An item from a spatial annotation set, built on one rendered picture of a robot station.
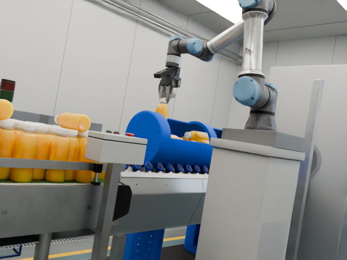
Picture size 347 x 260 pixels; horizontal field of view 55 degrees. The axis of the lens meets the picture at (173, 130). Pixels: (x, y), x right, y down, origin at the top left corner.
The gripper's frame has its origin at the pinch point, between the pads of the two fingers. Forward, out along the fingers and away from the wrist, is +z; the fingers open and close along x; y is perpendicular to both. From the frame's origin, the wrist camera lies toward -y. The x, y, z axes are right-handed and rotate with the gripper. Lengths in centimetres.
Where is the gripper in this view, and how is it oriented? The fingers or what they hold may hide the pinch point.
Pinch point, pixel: (163, 100)
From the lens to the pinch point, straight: 178.6
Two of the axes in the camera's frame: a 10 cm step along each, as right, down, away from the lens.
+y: 6.7, 1.3, 7.3
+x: -7.2, -1.0, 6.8
